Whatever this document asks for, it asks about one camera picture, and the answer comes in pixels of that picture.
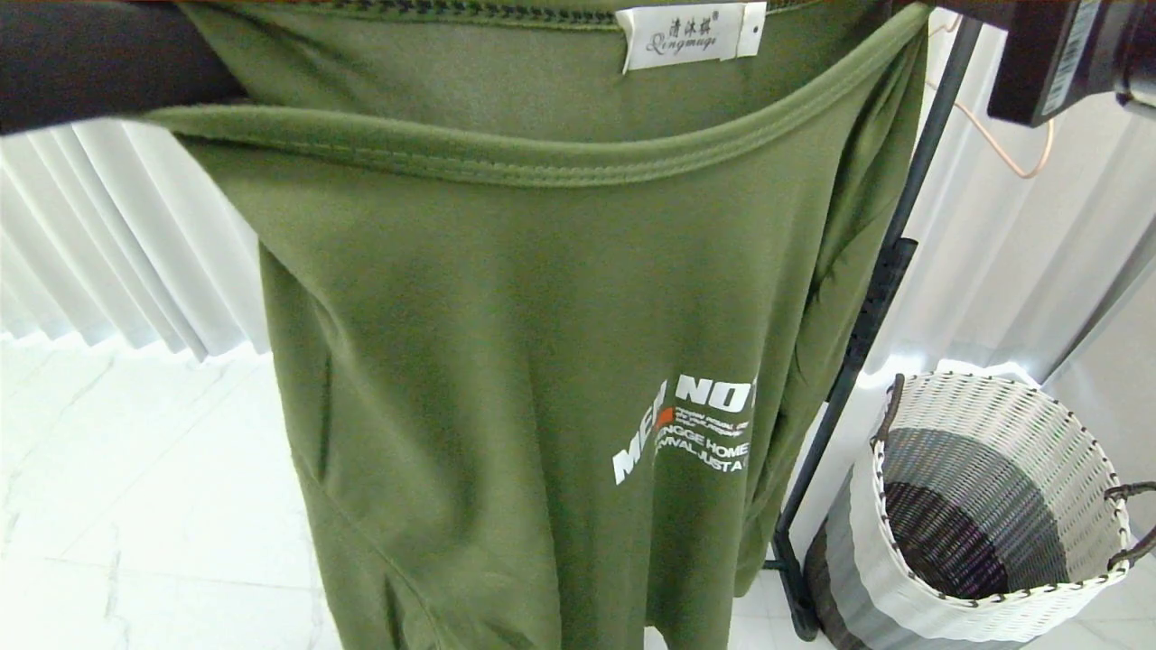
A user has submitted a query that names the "black clothes rack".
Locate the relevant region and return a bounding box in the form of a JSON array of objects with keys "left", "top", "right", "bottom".
[{"left": 768, "top": 18, "right": 985, "bottom": 642}]

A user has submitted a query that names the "pink clothes hanger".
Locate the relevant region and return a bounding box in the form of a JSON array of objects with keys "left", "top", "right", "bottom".
[{"left": 926, "top": 14, "right": 1056, "bottom": 180}]

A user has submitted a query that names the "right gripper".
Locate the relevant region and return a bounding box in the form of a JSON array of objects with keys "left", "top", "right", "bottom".
[{"left": 987, "top": 0, "right": 1156, "bottom": 129}]

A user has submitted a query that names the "white laundry basket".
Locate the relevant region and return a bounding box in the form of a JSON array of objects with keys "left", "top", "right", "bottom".
[{"left": 804, "top": 372, "right": 1156, "bottom": 650}]

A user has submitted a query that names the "green garment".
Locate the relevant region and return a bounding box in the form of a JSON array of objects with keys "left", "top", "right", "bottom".
[{"left": 135, "top": 0, "right": 933, "bottom": 650}]

